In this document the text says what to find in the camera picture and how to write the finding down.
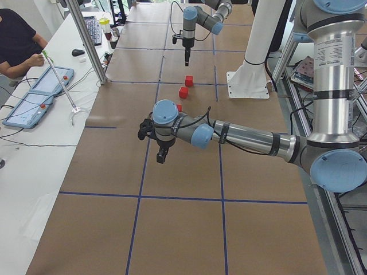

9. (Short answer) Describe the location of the yellow lid cup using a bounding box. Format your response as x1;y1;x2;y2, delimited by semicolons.
99;17;111;35

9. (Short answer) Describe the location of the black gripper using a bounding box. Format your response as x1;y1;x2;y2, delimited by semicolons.
138;118;175;164
172;30;195;66

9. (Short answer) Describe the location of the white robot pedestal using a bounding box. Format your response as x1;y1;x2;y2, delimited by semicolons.
227;0;287;99

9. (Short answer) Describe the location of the lower teach pendant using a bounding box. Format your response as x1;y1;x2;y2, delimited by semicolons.
3;92;54;129

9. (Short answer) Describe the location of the person in black shirt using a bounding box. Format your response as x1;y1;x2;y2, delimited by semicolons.
1;9;48;79

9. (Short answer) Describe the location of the teach pendant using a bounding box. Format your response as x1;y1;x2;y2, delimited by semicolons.
3;92;54;129
29;66;75;96

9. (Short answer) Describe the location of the folded patterned cloth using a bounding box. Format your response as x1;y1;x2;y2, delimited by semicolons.
290;56;314;90

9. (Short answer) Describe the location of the grabber stick tool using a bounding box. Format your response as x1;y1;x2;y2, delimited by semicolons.
42;50;89;126

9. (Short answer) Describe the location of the metal cup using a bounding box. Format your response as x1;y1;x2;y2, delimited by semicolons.
111;27;120;38

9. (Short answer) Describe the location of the person's hand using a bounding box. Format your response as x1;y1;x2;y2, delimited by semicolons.
28;54;45;67

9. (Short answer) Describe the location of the upper teach pendant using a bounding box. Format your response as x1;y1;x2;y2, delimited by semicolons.
29;66;75;96

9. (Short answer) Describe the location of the black computer mouse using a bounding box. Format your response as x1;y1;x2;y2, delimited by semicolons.
71;49;85;57

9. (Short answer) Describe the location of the aluminium frame post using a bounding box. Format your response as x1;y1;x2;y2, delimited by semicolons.
65;0;107;85

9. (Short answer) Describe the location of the black keyboard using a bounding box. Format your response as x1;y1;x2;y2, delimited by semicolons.
83;16;102;46

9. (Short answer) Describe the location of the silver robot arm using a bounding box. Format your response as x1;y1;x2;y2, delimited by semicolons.
138;1;366;193
172;0;232;66

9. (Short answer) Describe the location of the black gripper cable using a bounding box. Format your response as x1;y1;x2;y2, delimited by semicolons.
170;1;187;38

